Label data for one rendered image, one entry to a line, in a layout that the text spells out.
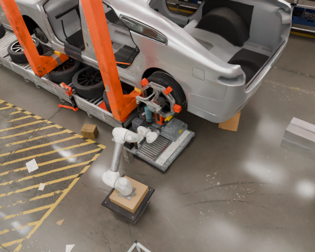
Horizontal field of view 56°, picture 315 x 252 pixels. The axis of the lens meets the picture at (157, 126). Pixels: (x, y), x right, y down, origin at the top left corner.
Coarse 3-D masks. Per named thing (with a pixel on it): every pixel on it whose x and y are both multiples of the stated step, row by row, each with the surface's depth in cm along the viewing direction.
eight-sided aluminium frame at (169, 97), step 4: (148, 84) 400; (152, 84) 398; (156, 84) 397; (144, 88) 413; (156, 88) 396; (160, 88) 391; (164, 88) 392; (144, 92) 427; (144, 96) 427; (168, 96) 393; (148, 100) 435; (168, 100) 396; (172, 100) 395; (172, 104) 397; (172, 108) 403; (160, 112) 435; (164, 112) 431; (168, 112) 422; (172, 112) 409; (164, 116) 427
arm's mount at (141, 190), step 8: (136, 184) 380; (112, 192) 376; (136, 192) 373; (144, 192) 374; (112, 200) 373; (120, 200) 367; (128, 200) 366; (136, 200) 365; (128, 208) 363; (136, 208) 368
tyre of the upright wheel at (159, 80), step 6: (156, 72) 411; (162, 72) 404; (150, 78) 404; (156, 78) 397; (162, 78) 396; (168, 78) 396; (162, 84) 396; (168, 84) 391; (174, 84) 396; (174, 90) 392; (180, 90) 398; (174, 96) 396; (180, 96) 399; (180, 102) 401; (186, 102) 420; (174, 114) 424
